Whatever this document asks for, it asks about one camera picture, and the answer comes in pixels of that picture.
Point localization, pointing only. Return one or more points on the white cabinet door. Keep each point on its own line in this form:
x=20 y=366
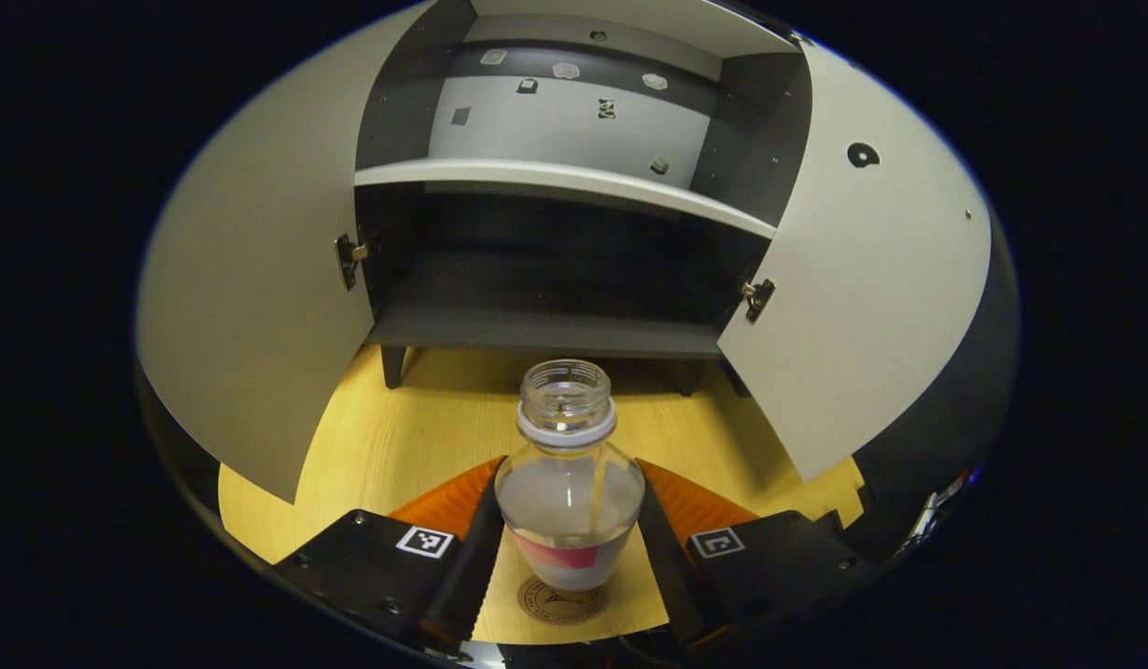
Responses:
x=258 y=279
x=862 y=297

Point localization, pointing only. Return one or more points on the clear plastic bottle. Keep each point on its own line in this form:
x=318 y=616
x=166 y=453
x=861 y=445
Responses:
x=569 y=502

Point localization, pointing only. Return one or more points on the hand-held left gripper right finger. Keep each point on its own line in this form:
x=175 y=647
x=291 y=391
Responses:
x=667 y=576

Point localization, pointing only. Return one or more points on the white and grey cabinet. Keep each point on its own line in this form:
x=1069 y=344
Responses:
x=555 y=316

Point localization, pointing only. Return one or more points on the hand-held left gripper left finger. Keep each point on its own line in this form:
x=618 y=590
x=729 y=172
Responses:
x=463 y=576

